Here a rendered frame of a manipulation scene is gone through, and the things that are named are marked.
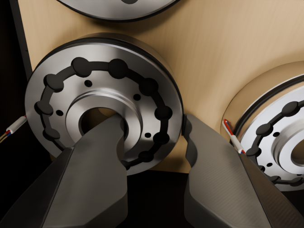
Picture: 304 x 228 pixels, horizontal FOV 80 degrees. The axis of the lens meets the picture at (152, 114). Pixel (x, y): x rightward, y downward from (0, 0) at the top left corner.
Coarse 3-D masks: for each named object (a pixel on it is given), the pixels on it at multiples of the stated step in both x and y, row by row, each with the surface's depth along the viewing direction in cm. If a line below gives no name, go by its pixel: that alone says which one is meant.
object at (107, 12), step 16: (64, 0) 8; (80, 0) 8; (96, 0) 8; (112, 0) 8; (128, 0) 9; (144, 0) 8; (160, 0) 8; (96, 16) 9; (112, 16) 9; (128, 16) 9
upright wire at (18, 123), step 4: (24, 116) 12; (16, 120) 12; (20, 120) 12; (24, 120) 12; (12, 124) 11; (16, 124) 11; (20, 124) 12; (8, 128) 11; (12, 128) 11; (16, 128) 11; (8, 132) 11; (12, 132) 11; (0, 140) 10
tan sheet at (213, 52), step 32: (32, 0) 11; (192, 0) 11; (224, 0) 11; (256, 0) 11; (288, 0) 11; (32, 32) 12; (64, 32) 12; (96, 32) 12; (128, 32) 12; (160, 32) 12; (192, 32) 12; (224, 32) 12; (256, 32) 12; (288, 32) 12; (32, 64) 13; (192, 64) 13; (224, 64) 13; (256, 64) 13; (192, 96) 14; (224, 96) 14
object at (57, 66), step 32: (64, 64) 10; (96, 64) 10; (128, 64) 10; (32, 96) 11; (64, 96) 11; (128, 96) 11; (160, 96) 11; (32, 128) 12; (64, 128) 12; (160, 128) 12; (128, 160) 14; (160, 160) 14
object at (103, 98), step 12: (84, 96) 10; (96, 96) 10; (108, 96) 10; (120, 96) 11; (72, 108) 11; (84, 108) 11; (108, 108) 11; (120, 108) 11; (132, 108) 11; (72, 120) 11; (132, 120) 11; (72, 132) 12; (84, 132) 12; (132, 132) 12; (132, 144) 12
